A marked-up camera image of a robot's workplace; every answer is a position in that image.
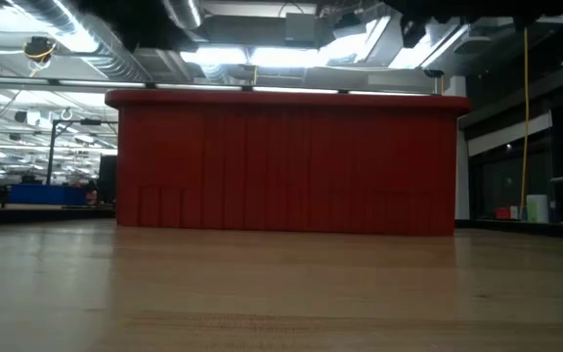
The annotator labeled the red plastic bin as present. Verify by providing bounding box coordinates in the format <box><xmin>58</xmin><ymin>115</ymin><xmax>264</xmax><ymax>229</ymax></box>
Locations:
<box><xmin>104</xmin><ymin>87</ymin><xmax>472</xmax><ymax>238</ymax></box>

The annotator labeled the blue plastic bin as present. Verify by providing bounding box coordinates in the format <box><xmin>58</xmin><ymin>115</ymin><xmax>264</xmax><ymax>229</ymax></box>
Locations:
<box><xmin>8</xmin><ymin>183</ymin><xmax>88</xmax><ymax>206</ymax></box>

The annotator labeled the long white light bar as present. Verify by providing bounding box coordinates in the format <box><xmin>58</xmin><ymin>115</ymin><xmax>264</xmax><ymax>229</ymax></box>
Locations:
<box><xmin>0</xmin><ymin>75</ymin><xmax>434</xmax><ymax>98</ymax></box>

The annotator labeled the gray ceiling box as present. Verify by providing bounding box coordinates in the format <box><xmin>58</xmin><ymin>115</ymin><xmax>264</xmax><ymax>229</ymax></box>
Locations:
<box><xmin>284</xmin><ymin>12</ymin><xmax>320</xmax><ymax>43</ymax></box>

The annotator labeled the black speaker box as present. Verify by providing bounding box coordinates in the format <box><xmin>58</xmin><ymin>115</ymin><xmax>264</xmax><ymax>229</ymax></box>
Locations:
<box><xmin>98</xmin><ymin>154</ymin><xmax>119</xmax><ymax>204</ymax></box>

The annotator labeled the pale green cup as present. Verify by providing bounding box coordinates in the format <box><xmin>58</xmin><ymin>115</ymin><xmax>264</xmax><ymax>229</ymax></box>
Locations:
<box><xmin>525</xmin><ymin>194</ymin><xmax>550</xmax><ymax>224</ymax></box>

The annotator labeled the silver round air duct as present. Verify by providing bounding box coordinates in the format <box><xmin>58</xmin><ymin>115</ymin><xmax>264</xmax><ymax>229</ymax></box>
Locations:
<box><xmin>163</xmin><ymin>0</ymin><xmax>203</xmax><ymax>30</ymax></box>

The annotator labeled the long ribbed silver duct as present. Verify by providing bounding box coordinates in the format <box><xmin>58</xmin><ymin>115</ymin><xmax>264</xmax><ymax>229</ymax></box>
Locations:
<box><xmin>10</xmin><ymin>0</ymin><xmax>153</xmax><ymax>83</ymax></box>

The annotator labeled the yellow cable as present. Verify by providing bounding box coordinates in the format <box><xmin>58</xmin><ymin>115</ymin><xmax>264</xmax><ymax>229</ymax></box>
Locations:
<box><xmin>521</xmin><ymin>26</ymin><xmax>531</xmax><ymax>219</ymax></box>

